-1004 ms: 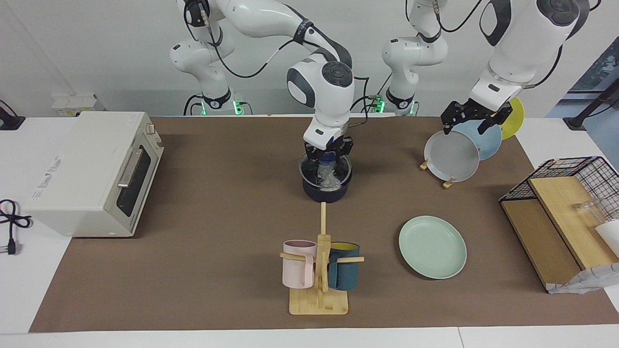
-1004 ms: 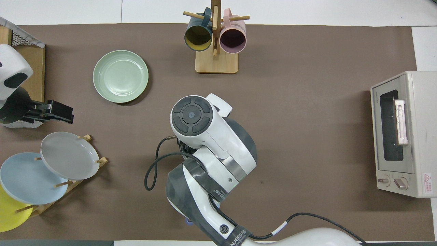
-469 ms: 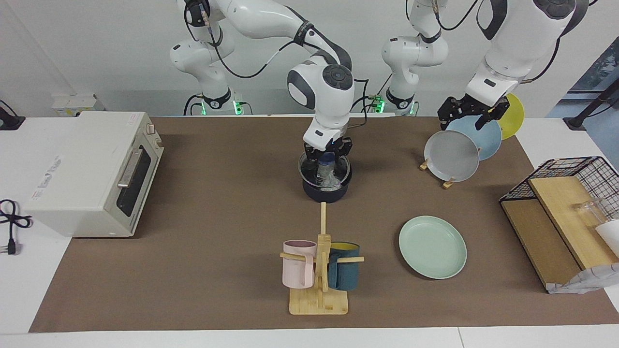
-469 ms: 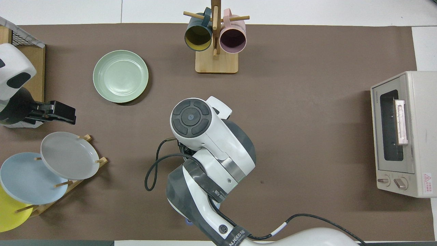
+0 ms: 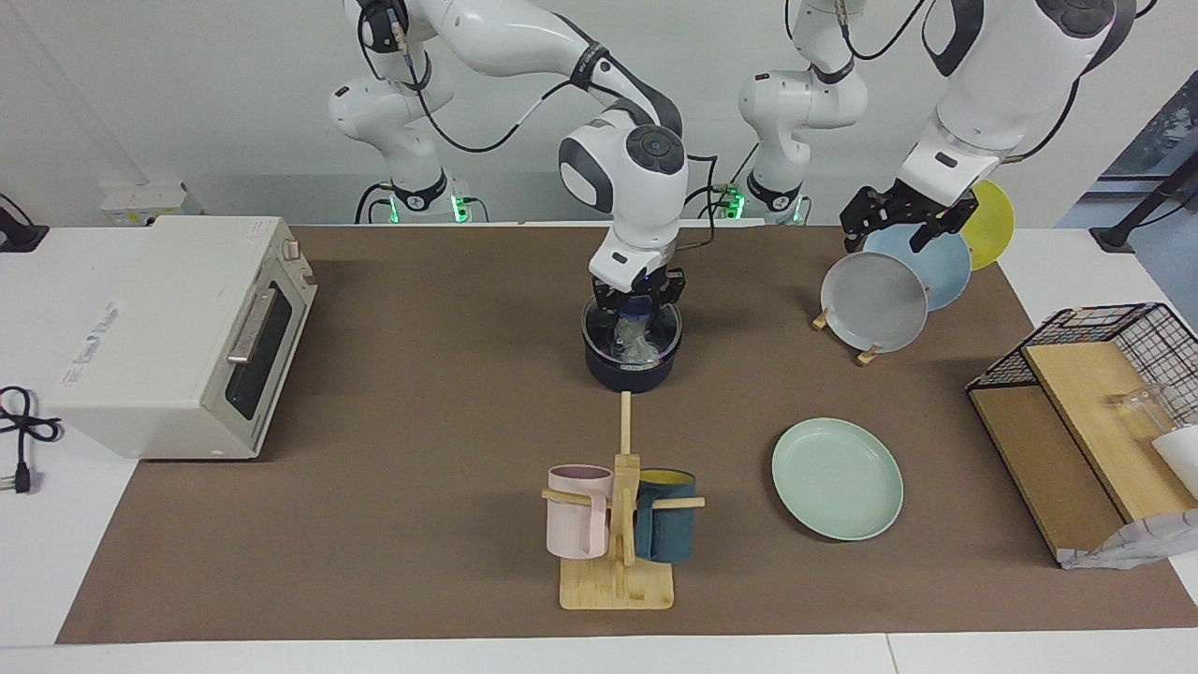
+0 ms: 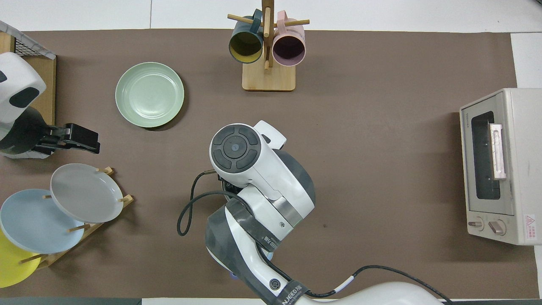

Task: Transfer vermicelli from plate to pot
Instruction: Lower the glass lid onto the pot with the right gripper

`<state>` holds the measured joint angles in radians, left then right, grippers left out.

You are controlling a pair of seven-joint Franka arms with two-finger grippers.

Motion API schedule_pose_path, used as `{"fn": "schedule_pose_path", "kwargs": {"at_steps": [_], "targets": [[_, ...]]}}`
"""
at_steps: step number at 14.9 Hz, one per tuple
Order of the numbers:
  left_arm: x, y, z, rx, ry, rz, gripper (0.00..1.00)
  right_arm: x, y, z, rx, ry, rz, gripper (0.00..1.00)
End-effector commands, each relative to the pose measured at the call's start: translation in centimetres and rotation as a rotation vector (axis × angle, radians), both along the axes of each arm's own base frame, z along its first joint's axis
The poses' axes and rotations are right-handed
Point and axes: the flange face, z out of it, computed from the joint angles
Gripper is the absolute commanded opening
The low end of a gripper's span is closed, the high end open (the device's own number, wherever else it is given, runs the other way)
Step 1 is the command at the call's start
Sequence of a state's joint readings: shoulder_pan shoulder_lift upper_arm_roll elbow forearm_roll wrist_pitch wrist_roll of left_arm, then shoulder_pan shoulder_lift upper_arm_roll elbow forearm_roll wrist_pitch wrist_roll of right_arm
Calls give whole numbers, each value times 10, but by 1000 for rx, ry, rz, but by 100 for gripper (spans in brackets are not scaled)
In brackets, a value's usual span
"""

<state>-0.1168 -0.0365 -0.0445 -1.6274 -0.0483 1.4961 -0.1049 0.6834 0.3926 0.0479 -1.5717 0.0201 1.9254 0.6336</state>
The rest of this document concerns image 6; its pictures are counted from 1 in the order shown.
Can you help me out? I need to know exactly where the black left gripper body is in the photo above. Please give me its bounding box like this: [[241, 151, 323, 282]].
[[36, 122, 101, 155]]

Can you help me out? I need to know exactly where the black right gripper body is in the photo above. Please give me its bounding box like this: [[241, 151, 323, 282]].
[[217, 171, 243, 196]]

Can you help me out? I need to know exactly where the grey plate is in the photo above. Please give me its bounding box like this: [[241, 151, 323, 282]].
[[50, 163, 124, 224]]

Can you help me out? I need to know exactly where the light green plate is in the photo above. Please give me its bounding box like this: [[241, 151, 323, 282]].
[[115, 62, 185, 128]]

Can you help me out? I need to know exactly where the wooden plate rack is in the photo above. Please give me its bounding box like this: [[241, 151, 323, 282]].
[[19, 166, 134, 269]]

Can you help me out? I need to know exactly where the light blue plate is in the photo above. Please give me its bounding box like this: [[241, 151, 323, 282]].
[[0, 189, 85, 254]]

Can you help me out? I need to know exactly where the yellow plate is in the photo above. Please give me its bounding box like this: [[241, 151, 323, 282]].
[[0, 229, 41, 288]]

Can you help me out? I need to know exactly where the wooden shelf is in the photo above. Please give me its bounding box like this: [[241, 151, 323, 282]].
[[0, 32, 56, 128]]

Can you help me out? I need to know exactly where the wooden mug tree stand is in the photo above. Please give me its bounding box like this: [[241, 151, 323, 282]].
[[227, 0, 310, 92]]

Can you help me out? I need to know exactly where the dark teal mug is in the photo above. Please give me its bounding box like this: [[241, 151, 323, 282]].
[[229, 9, 264, 64]]

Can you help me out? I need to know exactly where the pink mug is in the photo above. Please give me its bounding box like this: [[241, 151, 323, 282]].
[[272, 11, 306, 67]]

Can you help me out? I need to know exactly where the brown table mat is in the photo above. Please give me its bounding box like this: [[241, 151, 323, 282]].
[[0, 29, 539, 299]]

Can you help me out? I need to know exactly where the beige toaster oven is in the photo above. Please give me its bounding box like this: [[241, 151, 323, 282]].
[[460, 88, 542, 245]]

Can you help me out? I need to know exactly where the black wire basket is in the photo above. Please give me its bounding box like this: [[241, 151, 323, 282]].
[[13, 34, 53, 59]]

